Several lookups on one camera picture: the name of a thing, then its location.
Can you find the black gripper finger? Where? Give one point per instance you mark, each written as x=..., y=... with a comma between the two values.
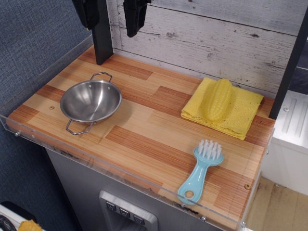
x=88, y=12
x=135, y=12

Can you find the steel kadai with handles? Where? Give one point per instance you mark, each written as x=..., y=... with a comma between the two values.
x=91, y=101

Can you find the folded yellow cloth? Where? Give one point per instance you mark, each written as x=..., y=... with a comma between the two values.
x=238, y=117

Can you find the yellow plastic corn cob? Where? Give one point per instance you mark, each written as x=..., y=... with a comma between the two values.
x=218, y=100

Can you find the light blue scrub brush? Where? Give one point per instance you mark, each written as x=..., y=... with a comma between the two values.
x=207, y=154

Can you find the grey toy fridge cabinet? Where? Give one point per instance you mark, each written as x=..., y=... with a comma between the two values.
x=83, y=184

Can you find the silver dispenser button panel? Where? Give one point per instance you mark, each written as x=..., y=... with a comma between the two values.
x=121, y=215

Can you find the white toy sink counter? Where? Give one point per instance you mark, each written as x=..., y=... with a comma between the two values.
x=286, y=159

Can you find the yellow object bottom corner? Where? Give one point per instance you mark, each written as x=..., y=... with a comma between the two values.
x=29, y=225

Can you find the black left vertical post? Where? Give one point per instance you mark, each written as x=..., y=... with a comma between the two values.
x=101, y=35

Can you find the black vertical post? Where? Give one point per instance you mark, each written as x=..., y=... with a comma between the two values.
x=290, y=68
x=101, y=35

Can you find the clear acrylic guard rail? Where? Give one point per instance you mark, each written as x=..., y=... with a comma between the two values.
x=146, y=143

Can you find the black right vertical post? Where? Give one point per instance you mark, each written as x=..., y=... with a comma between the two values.
x=290, y=68

